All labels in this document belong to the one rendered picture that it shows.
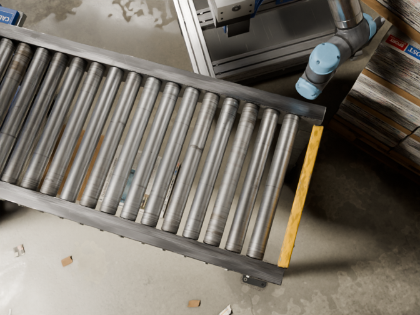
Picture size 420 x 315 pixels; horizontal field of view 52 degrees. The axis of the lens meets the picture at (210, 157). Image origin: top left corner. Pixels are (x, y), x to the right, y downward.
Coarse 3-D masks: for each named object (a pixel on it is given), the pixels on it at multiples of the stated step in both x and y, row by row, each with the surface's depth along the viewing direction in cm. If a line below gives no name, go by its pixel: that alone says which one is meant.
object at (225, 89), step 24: (0, 24) 146; (48, 48) 142; (72, 48) 142; (96, 48) 142; (144, 72) 139; (168, 72) 138; (192, 72) 138; (240, 96) 135; (264, 96) 135; (312, 120) 133
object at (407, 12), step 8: (376, 0) 130; (384, 0) 128; (392, 0) 126; (400, 0) 124; (408, 0) 122; (416, 0) 120; (392, 8) 128; (400, 8) 127; (408, 8) 125; (416, 8) 123; (400, 16) 129; (408, 16) 128; (416, 16) 125; (408, 24) 129; (416, 24) 128
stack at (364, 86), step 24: (384, 48) 137; (408, 48) 134; (384, 72) 148; (408, 72) 140; (360, 96) 170; (384, 96) 159; (336, 120) 201; (360, 120) 188; (408, 120) 164; (360, 144) 209; (384, 144) 193; (408, 144) 180; (408, 168) 197
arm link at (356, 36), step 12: (336, 0) 112; (348, 0) 111; (336, 12) 115; (348, 12) 114; (360, 12) 115; (336, 24) 119; (348, 24) 116; (360, 24) 117; (372, 24) 119; (348, 36) 118; (360, 36) 118
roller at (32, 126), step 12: (60, 60) 141; (48, 72) 140; (60, 72) 141; (48, 84) 139; (36, 96) 139; (48, 96) 139; (36, 108) 137; (48, 108) 140; (36, 120) 137; (24, 132) 135; (36, 132) 137; (24, 144) 135; (12, 156) 134; (24, 156) 135; (12, 168) 133; (12, 180) 132
